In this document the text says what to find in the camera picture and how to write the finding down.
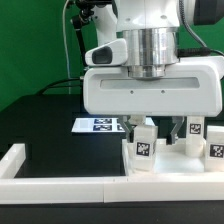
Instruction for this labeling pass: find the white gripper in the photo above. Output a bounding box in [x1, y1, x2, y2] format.
[83, 56, 223, 145]

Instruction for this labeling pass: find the white square table top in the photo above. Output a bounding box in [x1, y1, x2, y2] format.
[122, 139, 224, 176]

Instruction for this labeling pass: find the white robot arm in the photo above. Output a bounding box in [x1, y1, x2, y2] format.
[72, 0, 224, 144]

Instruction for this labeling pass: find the white fiducial marker sheet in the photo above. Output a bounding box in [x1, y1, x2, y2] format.
[71, 117, 156, 134]

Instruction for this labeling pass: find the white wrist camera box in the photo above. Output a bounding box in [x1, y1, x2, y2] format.
[85, 38, 128, 66]

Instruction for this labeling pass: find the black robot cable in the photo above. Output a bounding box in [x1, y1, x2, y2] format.
[35, 78, 86, 96]

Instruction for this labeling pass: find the white U-shaped fence wall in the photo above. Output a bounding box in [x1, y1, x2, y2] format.
[0, 144, 224, 204]

